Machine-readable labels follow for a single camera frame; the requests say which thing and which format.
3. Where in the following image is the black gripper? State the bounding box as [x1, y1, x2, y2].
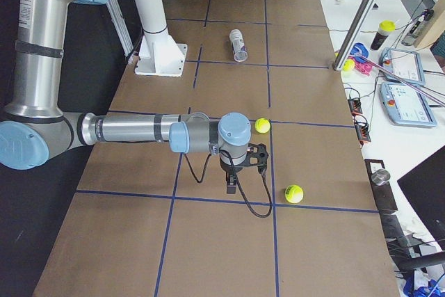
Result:
[220, 160, 240, 194]

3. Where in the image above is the yellow tennis ball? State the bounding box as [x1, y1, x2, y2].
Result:
[284, 184, 304, 204]
[254, 118, 270, 134]

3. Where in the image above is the clear tennis ball can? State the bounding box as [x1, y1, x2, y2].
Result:
[229, 29, 248, 63]

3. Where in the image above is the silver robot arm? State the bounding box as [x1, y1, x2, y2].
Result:
[1, 0, 252, 193]

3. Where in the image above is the yellow ball on side table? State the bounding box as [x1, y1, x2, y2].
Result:
[342, 58, 355, 72]

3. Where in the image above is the black orange power strip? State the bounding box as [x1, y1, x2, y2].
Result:
[348, 97, 371, 146]

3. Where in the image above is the small metal cup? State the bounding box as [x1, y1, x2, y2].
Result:
[371, 168, 391, 186]

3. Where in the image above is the pink plastic toy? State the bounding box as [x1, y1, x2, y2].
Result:
[352, 57, 373, 76]

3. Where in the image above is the blue plastic toy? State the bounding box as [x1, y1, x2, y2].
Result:
[350, 42, 369, 58]

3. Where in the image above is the lower teach pendant tablet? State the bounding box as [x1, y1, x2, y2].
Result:
[380, 81, 437, 128]

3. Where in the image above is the teach pendant tablet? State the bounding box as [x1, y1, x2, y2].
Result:
[380, 47, 426, 86]
[380, 81, 437, 128]

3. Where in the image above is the black monitor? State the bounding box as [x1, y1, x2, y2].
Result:
[398, 147, 445, 249]

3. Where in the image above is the upper teach pendant tablet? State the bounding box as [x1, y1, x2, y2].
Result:
[380, 47, 426, 86]

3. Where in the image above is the yellow lid dark bottle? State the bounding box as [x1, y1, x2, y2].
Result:
[371, 20, 396, 51]

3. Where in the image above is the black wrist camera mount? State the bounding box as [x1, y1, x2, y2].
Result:
[240, 143, 269, 175]

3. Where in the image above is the white pedestal column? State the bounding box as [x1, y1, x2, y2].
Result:
[134, 0, 188, 77]

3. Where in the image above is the aluminium frame post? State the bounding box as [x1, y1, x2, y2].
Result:
[332, 0, 375, 71]

